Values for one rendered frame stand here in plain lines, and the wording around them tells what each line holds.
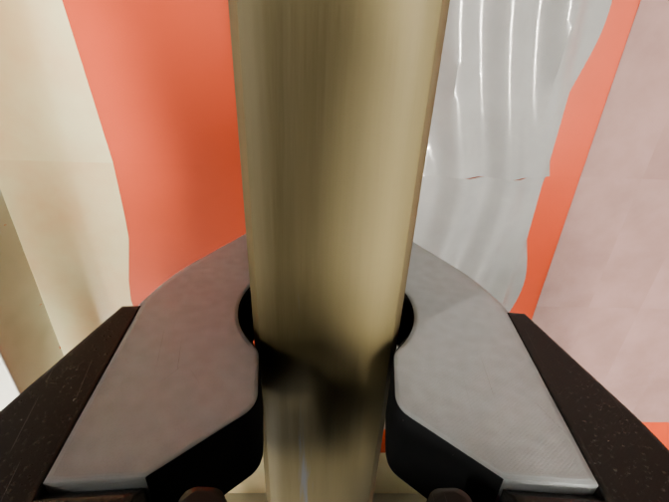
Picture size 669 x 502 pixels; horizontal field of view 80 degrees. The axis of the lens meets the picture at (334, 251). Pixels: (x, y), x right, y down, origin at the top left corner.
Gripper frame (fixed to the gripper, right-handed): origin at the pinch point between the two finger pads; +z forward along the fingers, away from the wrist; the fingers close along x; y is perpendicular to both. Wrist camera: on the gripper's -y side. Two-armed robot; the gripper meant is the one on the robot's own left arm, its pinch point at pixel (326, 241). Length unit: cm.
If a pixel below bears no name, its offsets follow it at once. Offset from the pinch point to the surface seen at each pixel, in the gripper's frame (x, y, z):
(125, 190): -9.4, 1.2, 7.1
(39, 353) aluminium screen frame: -15.1, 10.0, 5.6
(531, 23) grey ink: 7.7, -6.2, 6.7
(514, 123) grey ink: 7.9, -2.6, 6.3
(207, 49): -4.9, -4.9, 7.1
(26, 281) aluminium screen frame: -15.1, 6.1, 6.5
